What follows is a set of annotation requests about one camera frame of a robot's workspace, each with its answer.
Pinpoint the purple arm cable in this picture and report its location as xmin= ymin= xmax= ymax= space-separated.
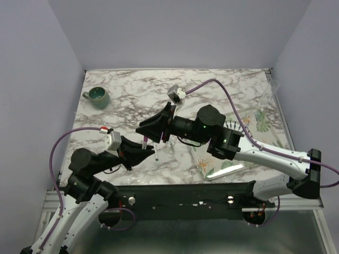
xmin=39 ymin=126 xmax=137 ymax=252
xmin=185 ymin=79 xmax=339 ymax=228

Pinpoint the green ceramic mug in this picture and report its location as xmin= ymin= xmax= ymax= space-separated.
xmin=82 ymin=87 xmax=110 ymax=109

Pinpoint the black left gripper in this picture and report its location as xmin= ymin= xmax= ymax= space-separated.
xmin=91 ymin=135 xmax=156 ymax=175

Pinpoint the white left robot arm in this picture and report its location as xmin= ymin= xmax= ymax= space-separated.
xmin=21 ymin=132 xmax=155 ymax=253

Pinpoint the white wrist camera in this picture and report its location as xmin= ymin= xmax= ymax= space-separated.
xmin=100 ymin=126 xmax=122 ymax=151
xmin=167 ymin=85 xmax=187 ymax=116

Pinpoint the striped white blue plate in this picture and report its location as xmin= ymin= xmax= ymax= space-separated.
xmin=225 ymin=120 xmax=244 ymax=133

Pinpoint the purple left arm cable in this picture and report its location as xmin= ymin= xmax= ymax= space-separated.
xmin=39 ymin=126 xmax=137 ymax=252

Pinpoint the black mounting base bar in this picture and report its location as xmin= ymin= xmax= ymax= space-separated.
xmin=105 ymin=182 xmax=276 ymax=228

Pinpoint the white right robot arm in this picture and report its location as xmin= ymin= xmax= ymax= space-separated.
xmin=136 ymin=103 xmax=321 ymax=207

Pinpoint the leaf pattern glass tray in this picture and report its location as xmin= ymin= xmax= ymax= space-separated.
xmin=191 ymin=107 xmax=290 ymax=180

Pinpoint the aluminium frame rail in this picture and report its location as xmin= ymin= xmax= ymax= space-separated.
xmin=42 ymin=190 xmax=324 ymax=212

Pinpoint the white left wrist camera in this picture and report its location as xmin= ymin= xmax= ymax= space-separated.
xmin=100 ymin=126 xmax=122 ymax=151

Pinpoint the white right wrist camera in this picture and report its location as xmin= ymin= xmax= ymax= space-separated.
xmin=167 ymin=85 xmax=187 ymax=116

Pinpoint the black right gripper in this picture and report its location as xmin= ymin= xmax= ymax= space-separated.
xmin=135 ymin=102 xmax=209 ymax=145

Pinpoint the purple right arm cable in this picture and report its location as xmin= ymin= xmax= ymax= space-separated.
xmin=185 ymin=79 xmax=339 ymax=228

